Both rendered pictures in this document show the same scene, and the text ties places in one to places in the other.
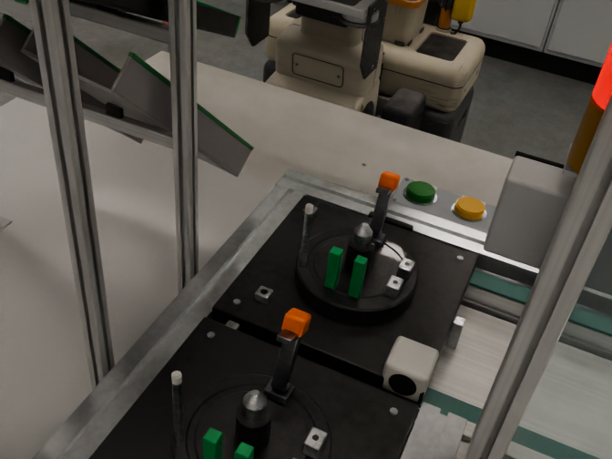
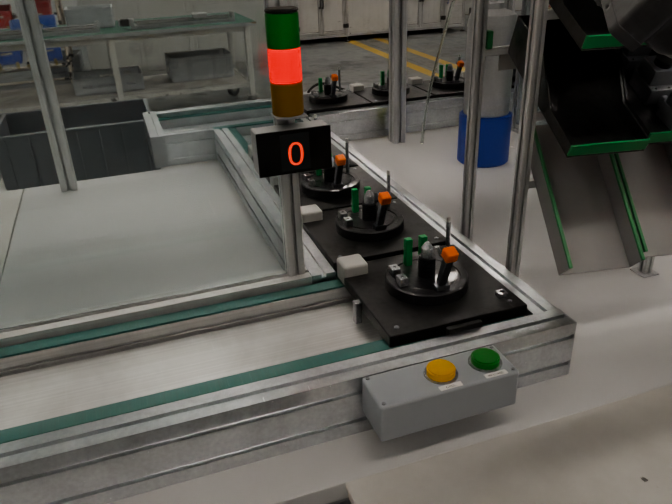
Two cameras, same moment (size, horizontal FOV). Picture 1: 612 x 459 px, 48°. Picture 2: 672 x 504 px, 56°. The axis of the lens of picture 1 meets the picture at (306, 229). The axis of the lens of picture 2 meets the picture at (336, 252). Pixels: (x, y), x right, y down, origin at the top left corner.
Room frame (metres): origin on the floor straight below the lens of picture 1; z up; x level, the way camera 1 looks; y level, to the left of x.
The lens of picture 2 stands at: (1.23, -0.76, 1.51)
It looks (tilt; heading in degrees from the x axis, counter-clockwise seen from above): 27 degrees down; 141
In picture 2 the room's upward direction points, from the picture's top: 2 degrees counter-clockwise
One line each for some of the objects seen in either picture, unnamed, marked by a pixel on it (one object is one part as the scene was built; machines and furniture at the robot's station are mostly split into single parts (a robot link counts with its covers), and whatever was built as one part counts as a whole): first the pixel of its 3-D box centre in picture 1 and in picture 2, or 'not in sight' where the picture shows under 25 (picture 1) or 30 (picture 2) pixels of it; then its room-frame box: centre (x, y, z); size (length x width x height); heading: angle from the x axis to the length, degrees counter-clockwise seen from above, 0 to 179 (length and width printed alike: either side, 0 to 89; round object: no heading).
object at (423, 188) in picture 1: (420, 194); (485, 361); (0.79, -0.15, 0.96); 0.04 x 0.04 x 0.02
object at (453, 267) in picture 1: (353, 284); (425, 289); (0.59, -0.06, 0.96); 0.24 x 0.24 x 0.02; 70
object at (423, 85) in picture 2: not in sight; (449, 73); (-0.40, 1.12, 1.01); 0.24 x 0.24 x 0.13; 70
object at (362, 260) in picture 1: (358, 277); (407, 251); (0.55, -0.06, 1.01); 0.01 x 0.01 x 0.05; 70
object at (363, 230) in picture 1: (362, 233); (427, 248); (0.59, -0.06, 1.04); 0.02 x 0.02 x 0.03
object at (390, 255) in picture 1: (356, 272); (426, 279); (0.59, -0.06, 0.98); 0.14 x 0.14 x 0.02
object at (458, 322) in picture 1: (455, 332); (357, 311); (0.55, -0.18, 0.95); 0.01 x 0.01 x 0.04; 70
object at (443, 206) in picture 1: (464, 228); (439, 390); (0.77, -0.22, 0.93); 0.21 x 0.07 x 0.06; 70
